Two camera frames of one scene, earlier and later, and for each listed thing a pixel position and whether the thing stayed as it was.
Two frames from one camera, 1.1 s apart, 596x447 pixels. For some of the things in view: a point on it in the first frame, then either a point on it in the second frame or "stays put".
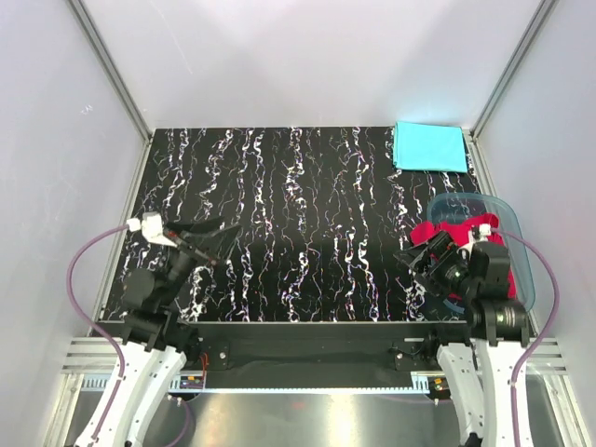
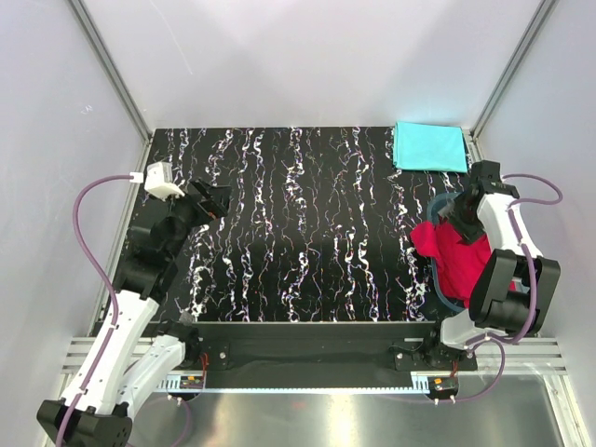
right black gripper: [444, 251] → [470, 234]
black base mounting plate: [321, 355] stays put
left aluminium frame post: [105, 60] stays put
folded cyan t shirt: [426, 146] stays put
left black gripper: [216, 246] → [216, 203]
